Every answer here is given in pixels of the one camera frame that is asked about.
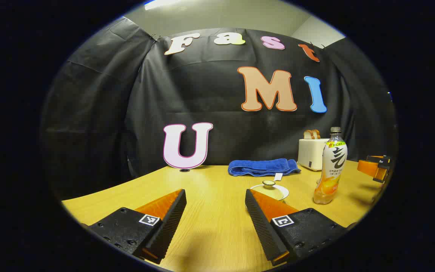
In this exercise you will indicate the bread slice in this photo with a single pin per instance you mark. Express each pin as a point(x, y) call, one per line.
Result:
point(316, 133)
point(308, 134)

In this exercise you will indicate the white orange water bottle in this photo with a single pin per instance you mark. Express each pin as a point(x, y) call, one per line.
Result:
point(332, 166)

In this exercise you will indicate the black backdrop cloth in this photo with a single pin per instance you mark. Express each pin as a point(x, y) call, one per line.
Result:
point(221, 94)

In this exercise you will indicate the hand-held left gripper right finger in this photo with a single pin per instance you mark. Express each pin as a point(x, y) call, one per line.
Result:
point(263, 226)

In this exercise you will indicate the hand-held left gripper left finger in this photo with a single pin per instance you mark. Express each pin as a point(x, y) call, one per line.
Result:
point(170, 223)

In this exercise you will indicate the blue towel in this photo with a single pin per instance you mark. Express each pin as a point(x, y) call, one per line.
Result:
point(259, 166)

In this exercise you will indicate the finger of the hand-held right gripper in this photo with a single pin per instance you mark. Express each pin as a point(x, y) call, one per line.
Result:
point(370, 169)
point(380, 159)

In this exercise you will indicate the white toaster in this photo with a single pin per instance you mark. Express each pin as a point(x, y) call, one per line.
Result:
point(310, 153)

